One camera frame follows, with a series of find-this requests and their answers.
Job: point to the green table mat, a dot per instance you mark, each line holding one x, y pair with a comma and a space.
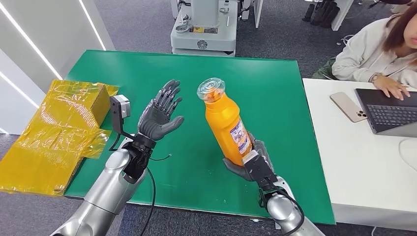
195, 163

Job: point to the yellow-wrapped cardboard box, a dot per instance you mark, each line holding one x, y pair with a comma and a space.
55, 136

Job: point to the white round object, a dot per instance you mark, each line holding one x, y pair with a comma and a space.
410, 153

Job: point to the dark grey laptop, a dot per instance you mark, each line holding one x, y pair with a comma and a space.
387, 114

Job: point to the grey robot base machine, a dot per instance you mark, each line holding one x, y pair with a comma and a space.
203, 35

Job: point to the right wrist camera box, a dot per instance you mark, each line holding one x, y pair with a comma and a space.
259, 169

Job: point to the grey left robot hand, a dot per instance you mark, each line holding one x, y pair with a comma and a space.
158, 122

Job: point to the white desk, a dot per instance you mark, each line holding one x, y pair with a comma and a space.
365, 169

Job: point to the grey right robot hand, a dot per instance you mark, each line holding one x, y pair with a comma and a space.
234, 167

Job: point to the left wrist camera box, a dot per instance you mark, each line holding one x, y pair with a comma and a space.
117, 110

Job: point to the beige smartphone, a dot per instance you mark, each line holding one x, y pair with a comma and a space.
348, 106

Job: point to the white narrow furniture leg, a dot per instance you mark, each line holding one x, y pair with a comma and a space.
258, 13

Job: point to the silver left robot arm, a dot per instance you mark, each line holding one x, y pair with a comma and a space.
104, 195

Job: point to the black boots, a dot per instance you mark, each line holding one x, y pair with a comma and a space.
321, 14

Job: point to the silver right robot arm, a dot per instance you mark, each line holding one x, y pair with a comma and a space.
283, 211

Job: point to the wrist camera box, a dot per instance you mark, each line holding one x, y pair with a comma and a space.
259, 169
117, 110

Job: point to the person's hand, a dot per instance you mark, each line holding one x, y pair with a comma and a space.
391, 86

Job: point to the white desk side panel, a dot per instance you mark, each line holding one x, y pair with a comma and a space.
342, 13

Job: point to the orange detergent bottle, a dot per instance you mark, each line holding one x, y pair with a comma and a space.
224, 123

